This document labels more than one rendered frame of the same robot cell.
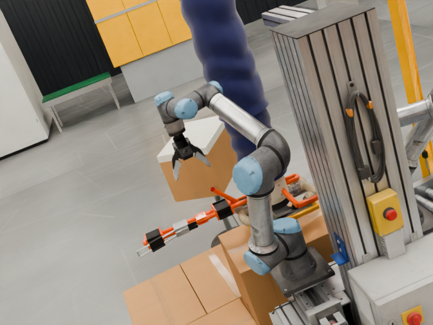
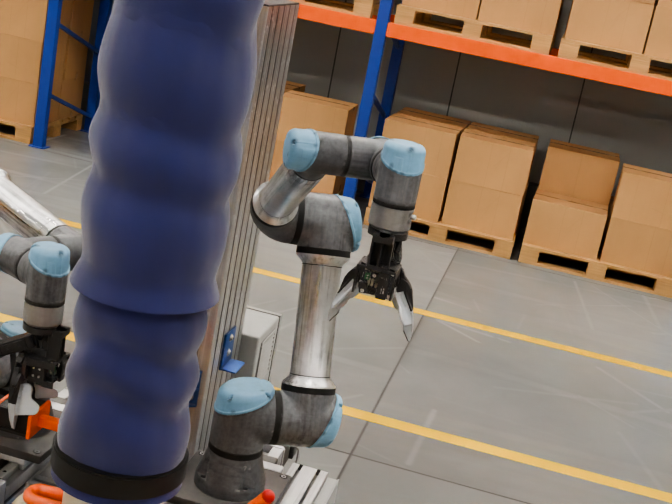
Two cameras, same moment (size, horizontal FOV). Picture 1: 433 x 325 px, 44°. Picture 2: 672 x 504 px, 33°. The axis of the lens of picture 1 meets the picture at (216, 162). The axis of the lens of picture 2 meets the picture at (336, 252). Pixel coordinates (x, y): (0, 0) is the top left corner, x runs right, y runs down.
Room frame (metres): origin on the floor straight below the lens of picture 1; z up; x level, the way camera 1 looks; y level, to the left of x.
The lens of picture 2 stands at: (3.89, 0.54, 2.20)
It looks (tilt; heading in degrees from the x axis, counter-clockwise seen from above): 16 degrees down; 196
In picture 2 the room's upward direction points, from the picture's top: 11 degrees clockwise
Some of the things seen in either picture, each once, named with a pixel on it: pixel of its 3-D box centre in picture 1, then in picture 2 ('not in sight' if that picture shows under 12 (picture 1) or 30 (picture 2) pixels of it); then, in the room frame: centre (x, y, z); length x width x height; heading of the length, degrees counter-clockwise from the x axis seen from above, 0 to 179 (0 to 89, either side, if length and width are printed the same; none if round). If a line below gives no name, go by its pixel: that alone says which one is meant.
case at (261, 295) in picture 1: (292, 260); not in sight; (2.33, -0.20, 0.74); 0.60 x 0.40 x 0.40; 98
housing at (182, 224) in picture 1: (181, 227); not in sight; (2.28, 0.26, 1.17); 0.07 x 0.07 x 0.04; 7
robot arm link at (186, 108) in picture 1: (185, 106); (375, 160); (1.96, 0.04, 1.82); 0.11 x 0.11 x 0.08; 32
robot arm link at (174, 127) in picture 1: (173, 125); (392, 217); (2.04, 0.11, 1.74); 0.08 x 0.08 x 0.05
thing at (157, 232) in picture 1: (154, 238); not in sight; (2.27, 0.40, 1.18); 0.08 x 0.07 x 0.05; 97
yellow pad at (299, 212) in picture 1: (282, 214); not in sight; (2.24, -0.21, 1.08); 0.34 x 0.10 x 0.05; 97
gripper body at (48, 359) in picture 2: not in sight; (42, 352); (2.11, -0.50, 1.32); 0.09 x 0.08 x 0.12; 97
